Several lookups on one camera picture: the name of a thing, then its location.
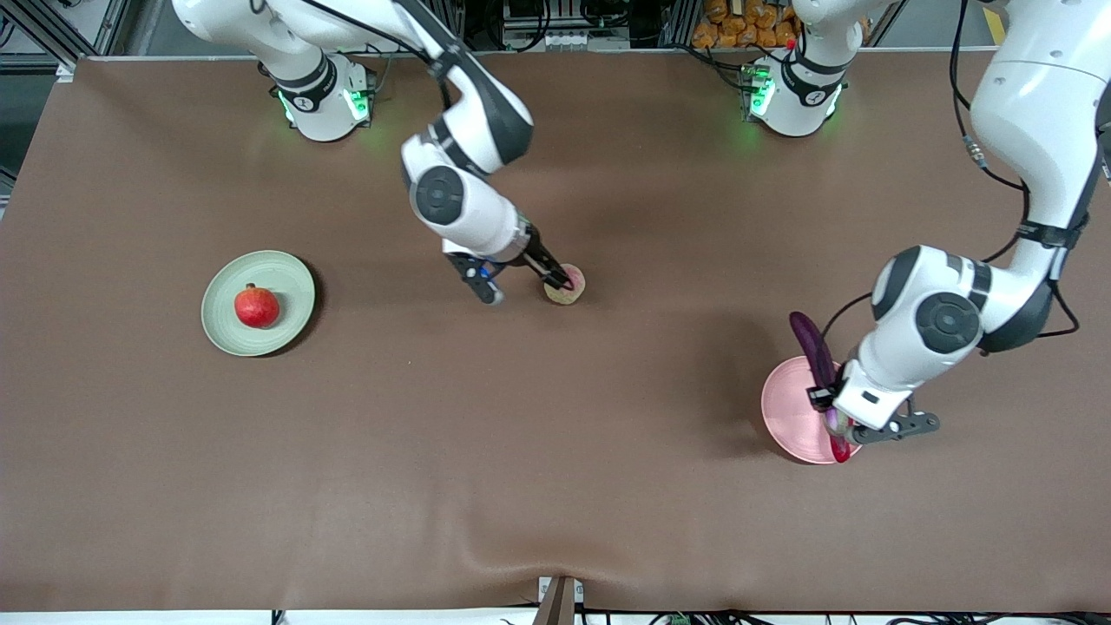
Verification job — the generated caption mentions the pink yellow peach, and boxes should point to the pink yellow peach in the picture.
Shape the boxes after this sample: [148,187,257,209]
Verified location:
[543,263,587,306]

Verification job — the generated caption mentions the purple eggplant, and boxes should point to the purple eggplant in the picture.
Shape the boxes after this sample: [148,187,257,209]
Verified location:
[788,311,850,437]

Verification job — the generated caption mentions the red pomegranate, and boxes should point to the red pomegranate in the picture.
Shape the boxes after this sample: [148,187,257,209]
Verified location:
[233,283,281,330]

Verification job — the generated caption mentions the pink round plate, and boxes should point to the pink round plate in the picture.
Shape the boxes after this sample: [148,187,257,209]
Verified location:
[760,355,869,465]

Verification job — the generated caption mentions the brown table cloth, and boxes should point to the brown table cloth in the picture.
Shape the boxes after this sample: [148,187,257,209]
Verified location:
[0,48,1111,614]

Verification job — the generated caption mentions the green round plate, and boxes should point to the green round plate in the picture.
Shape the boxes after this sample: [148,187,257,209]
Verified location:
[201,250,317,358]

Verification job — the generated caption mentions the bag of orange snacks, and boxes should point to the bag of orange snacks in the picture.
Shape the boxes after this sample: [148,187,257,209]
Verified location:
[691,0,871,49]

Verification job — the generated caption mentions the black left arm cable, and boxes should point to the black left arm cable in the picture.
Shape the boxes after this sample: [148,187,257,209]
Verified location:
[819,0,1082,341]

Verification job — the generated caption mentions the metal table bracket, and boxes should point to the metal table bracket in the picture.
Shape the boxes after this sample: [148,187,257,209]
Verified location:
[534,576,585,625]

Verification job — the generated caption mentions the aluminium frame profile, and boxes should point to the aluminium frame profile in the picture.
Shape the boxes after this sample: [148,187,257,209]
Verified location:
[0,0,131,75]

